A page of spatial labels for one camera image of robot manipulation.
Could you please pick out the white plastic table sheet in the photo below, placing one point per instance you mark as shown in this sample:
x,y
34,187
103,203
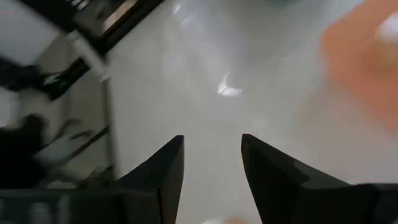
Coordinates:
x,y
202,62

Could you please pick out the black metal table frame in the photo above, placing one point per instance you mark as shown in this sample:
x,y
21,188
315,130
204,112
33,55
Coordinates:
x,y
133,21

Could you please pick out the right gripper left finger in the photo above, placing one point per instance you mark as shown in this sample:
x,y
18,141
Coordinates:
x,y
158,186

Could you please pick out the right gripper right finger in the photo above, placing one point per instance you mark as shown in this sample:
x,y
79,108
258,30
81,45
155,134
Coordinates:
x,y
280,189

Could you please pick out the large white-capped medicine bottle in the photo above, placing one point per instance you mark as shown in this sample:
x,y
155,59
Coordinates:
x,y
224,221

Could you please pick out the small white-capped medicine bottle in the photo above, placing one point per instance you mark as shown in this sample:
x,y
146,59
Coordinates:
x,y
390,29

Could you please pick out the orange plastic bin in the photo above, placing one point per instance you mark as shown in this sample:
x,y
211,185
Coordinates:
x,y
357,62

